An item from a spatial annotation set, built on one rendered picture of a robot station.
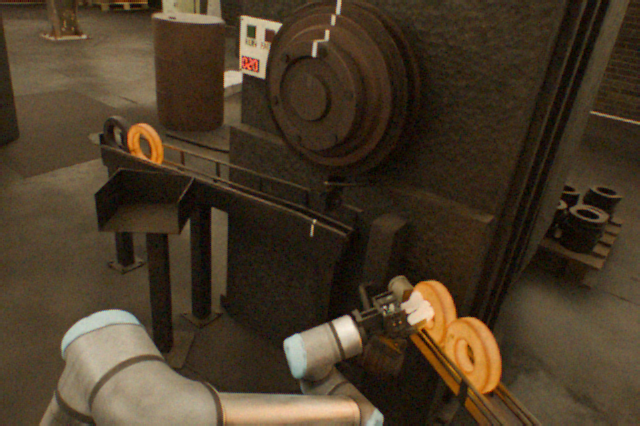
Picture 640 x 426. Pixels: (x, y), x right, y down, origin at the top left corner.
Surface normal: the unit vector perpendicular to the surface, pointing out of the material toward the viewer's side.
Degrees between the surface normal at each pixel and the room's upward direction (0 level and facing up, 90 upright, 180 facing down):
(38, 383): 0
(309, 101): 90
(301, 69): 90
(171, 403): 33
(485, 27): 90
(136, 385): 20
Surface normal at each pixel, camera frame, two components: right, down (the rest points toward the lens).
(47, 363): 0.10, -0.88
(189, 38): 0.22, 0.48
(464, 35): -0.60, 0.32
